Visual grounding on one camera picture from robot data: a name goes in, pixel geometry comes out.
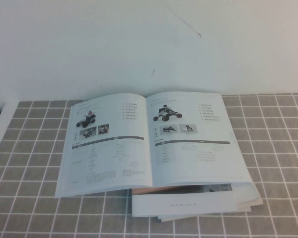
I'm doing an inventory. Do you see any grey white checkered tablecloth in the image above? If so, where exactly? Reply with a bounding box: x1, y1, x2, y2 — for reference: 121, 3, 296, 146
0, 93, 298, 238

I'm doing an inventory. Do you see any white brochure with cream edge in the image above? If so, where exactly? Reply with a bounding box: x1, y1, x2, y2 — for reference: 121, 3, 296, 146
232, 182, 263, 208

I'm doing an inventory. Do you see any plain white brochure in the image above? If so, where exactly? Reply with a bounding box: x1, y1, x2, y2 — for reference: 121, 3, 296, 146
156, 205, 252, 223

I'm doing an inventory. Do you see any white brochure with web address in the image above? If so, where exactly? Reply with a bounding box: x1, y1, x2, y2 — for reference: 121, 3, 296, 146
131, 183, 239, 219

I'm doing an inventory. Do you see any white product catalogue book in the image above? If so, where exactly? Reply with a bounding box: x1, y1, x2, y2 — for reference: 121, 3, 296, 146
54, 92, 251, 199

